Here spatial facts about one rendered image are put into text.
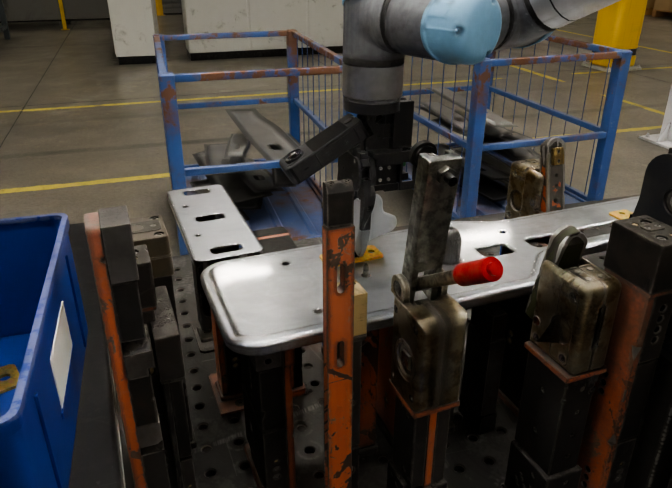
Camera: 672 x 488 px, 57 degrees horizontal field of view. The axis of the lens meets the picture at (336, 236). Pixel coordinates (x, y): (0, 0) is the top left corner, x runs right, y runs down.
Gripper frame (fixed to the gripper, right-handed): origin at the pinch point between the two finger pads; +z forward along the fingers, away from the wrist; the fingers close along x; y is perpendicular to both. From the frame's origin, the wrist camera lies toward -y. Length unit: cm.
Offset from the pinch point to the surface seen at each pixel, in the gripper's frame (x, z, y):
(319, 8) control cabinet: 758, 35, 271
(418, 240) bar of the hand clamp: -21.0, -10.4, -1.9
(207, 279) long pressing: 2.2, 2.8, -19.7
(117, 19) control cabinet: 773, 45, 12
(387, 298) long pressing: -11.3, 2.2, 0.0
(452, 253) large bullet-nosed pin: -6.4, 0.4, 12.1
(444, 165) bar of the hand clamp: -22.3, -18.5, -0.5
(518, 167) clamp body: 14.5, -2.4, 37.8
